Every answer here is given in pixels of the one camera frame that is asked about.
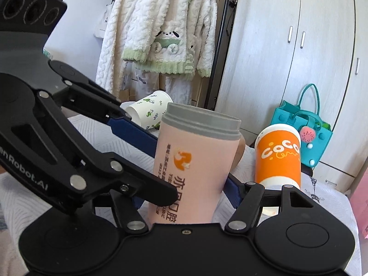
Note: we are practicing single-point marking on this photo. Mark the white wardrobe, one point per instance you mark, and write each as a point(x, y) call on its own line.
point(264, 49)

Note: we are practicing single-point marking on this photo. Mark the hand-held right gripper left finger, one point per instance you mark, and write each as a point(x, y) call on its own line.
point(130, 214)

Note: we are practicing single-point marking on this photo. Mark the teal tote bag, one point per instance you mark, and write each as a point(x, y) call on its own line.
point(317, 152)

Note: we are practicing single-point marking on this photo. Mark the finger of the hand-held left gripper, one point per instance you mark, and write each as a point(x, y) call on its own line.
point(115, 175)
point(135, 133)

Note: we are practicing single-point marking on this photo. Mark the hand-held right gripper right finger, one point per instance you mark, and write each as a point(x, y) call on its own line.
point(233, 192)

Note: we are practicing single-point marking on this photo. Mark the white fleece top green trim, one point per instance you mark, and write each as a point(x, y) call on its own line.
point(178, 14)

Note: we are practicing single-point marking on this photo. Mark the white hanging bag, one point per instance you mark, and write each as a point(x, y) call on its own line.
point(102, 23)

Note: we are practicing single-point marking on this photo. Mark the pink box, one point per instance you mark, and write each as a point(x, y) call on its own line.
point(360, 204)

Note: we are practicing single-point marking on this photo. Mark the white patterned bedsheet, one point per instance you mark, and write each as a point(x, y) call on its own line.
point(330, 204)

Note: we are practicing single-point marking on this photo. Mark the pink cup with grey lid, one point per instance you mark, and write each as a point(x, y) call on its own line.
point(187, 149)

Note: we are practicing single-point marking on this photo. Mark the dark door frame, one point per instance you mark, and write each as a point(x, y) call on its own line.
point(222, 34)

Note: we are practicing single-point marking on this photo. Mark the white leaf-print paper cup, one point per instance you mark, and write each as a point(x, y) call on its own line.
point(149, 107)

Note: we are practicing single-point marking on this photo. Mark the pink watermelon bag charm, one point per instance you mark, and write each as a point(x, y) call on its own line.
point(307, 135)

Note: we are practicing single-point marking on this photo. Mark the orange and white cup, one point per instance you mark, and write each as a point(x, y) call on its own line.
point(276, 164)

